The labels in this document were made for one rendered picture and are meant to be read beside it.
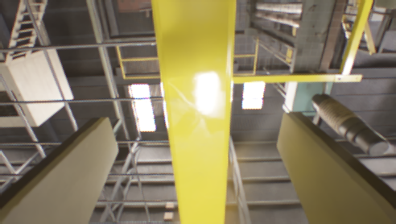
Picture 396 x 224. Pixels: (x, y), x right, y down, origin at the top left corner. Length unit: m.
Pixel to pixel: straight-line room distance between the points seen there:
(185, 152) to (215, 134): 0.03
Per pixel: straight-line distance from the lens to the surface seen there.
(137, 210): 11.62
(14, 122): 9.71
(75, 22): 12.69
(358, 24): 1.81
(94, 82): 12.27
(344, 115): 1.69
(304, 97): 2.13
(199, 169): 0.18
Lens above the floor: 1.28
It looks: 29 degrees up
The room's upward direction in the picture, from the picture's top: 178 degrees clockwise
